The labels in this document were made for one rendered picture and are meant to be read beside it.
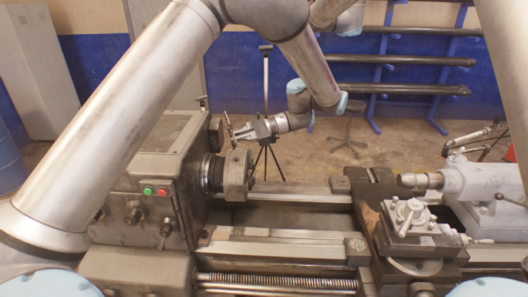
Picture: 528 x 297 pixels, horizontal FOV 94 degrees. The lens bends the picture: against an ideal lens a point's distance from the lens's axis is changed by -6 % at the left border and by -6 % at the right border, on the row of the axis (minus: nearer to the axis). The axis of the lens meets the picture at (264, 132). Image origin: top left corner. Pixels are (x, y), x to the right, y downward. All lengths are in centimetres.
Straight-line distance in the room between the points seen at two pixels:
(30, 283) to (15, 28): 400
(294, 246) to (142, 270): 69
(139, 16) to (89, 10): 80
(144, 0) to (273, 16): 396
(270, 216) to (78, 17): 433
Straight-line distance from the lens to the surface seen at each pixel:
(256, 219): 158
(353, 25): 105
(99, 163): 45
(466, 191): 149
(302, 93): 100
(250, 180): 122
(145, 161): 109
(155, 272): 138
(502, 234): 170
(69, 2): 511
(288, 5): 52
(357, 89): 389
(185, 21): 51
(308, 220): 160
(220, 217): 163
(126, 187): 116
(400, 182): 140
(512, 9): 50
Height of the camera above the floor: 189
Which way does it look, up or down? 29 degrees down
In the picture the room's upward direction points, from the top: straight up
